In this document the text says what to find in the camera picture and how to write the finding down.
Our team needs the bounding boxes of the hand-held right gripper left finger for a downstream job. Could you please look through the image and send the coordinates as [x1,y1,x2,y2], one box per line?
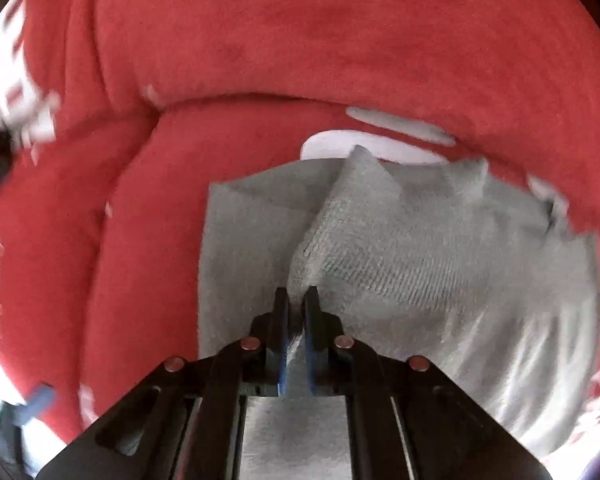
[35,287,290,480]

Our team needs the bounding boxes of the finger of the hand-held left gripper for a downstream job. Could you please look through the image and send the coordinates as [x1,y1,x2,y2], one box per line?
[15,382,58,426]

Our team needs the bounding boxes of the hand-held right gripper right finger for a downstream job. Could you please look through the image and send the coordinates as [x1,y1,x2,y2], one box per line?
[302,286,557,480]

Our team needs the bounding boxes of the grey knit sweater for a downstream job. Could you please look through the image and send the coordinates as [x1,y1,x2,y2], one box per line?
[197,145,600,462]

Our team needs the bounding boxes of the red printed blanket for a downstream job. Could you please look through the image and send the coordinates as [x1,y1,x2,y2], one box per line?
[0,0,600,463]

